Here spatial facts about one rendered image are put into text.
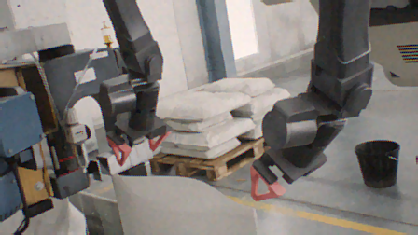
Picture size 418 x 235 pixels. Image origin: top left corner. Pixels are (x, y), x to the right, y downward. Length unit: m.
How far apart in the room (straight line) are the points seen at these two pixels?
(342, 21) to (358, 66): 0.08
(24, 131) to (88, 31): 5.14
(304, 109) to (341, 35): 0.12
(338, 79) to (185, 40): 6.30
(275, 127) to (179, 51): 6.19
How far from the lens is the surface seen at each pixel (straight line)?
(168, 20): 6.78
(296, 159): 0.79
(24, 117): 0.91
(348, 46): 0.67
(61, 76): 1.22
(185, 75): 6.92
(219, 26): 6.93
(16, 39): 1.04
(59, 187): 1.23
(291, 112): 0.68
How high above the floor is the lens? 1.40
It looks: 13 degrees down
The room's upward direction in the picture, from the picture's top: 10 degrees counter-clockwise
